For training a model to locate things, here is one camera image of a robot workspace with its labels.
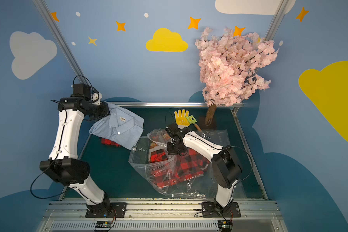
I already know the red tan plaid shirt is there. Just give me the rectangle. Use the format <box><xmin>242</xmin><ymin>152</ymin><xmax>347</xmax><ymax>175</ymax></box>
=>
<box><xmin>147</xmin><ymin>129</ymin><xmax>171</xmax><ymax>148</ymax></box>

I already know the green toy garden rake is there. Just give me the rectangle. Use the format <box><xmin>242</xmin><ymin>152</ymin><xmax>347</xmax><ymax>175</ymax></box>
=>
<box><xmin>186</xmin><ymin>115</ymin><xmax>202</xmax><ymax>131</ymax></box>

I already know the aluminium corner post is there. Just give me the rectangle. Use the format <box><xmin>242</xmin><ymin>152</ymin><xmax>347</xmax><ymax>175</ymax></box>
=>
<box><xmin>232</xmin><ymin>0</ymin><xmax>292</xmax><ymax>117</ymax></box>
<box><xmin>31</xmin><ymin>0</ymin><xmax>102</xmax><ymax>114</ymax></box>

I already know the right aluminium corner post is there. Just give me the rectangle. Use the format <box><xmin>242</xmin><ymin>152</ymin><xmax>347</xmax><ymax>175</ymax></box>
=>
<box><xmin>232</xmin><ymin>0</ymin><xmax>292</xmax><ymax>117</ymax></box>

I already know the left aluminium corner post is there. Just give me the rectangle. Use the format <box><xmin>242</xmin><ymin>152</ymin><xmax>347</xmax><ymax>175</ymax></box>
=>
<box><xmin>31</xmin><ymin>0</ymin><xmax>102</xmax><ymax>114</ymax></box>

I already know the left green circuit board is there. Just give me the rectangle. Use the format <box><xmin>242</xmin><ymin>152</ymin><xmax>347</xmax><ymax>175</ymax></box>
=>
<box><xmin>95</xmin><ymin>220</ymin><xmax>113</xmax><ymax>231</ymax></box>

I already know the clear plastic vacuum bag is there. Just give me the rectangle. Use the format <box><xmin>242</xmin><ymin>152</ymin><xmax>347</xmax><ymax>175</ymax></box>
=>
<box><xmin>129</xmin><ymin>136</ymin><xmax>218</xmax><ymax>199</ymax></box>

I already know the right green circuit board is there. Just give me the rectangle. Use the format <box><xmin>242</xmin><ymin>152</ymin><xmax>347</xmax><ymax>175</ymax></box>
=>
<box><xmin>217</xmin><ymin>220</ymin><xmax>233</xmax><ymax>232</ymax></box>

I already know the aluminium front rail platform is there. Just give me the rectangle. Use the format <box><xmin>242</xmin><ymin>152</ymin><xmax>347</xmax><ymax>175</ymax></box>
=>
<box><xmin>37</xmin><ymin>198</ymin><xmax>288</xmax><ymax>232</ymax></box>

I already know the aluminium back frame rail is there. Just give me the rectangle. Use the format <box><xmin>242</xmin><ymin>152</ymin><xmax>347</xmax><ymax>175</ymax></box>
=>
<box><xmin>104</xmin><ymin>101</ymin><xmax>244</xmax><ymax>109</ymax></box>

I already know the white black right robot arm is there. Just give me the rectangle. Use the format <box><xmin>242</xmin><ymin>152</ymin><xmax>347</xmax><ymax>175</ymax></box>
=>
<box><xmin>165</xmin><ymin>123</ymin><xmax>243</xmax><ymax>211</ymax></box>

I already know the pink cherry blossom tree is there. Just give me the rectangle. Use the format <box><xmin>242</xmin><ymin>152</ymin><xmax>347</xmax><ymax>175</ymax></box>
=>
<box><xmin>195</xmin><ymin>28</ymin><xmax>278</xmax><ymax>126</ymax></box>

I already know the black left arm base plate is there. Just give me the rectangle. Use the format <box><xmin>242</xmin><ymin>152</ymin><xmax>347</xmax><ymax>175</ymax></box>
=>
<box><xmin>85</xmin><ymin>202</ymin><xmax>127</xmax><ymax>218</ymax></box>

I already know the light blue shirt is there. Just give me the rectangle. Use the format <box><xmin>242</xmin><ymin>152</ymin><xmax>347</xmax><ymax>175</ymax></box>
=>
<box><xmin>90</xmin><ymin>102</ymin><xmax>144</xmax><ymax>150</ymax></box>

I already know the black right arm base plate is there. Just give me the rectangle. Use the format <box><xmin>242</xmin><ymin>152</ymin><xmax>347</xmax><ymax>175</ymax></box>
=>
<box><xmin>201</xmin><ymin>201</ymin><xmax>241</xmax><ymax>218</ymax></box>

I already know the yellow dotted work glove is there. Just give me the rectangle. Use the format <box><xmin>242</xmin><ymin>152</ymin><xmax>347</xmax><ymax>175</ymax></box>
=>
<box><xmin>175</xmin><ymin>109</ymin><xmax>190</xmax><ymax>129</ymax></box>

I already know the green circuit board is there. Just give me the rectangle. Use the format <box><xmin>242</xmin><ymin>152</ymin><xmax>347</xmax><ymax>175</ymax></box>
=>
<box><xmin>95</xmin><ymin>220</ymin><xmax>113</xmax><ymax>231</ymax></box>
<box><xmin>217</xmin><ymin>220</ymin><xmax>233</xmax><ymax>232</ymax></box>

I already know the red black plaid shirt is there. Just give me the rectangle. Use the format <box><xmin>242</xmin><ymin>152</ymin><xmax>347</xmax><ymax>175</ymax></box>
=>
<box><xmin>101</xmin><ymin>138</ymin><xmax>121</xmax><ymax>147</ymax></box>
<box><xmin>148</xmin><ymin>149</ymin><xmax>210</xmax><ymax>189</ymax></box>

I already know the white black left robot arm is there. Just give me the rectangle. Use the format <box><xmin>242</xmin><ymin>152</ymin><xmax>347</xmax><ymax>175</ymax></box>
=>
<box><xmin>40</xmin><ymin>83</ymin><xmax>112</xmax><ymax>218</ymax></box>

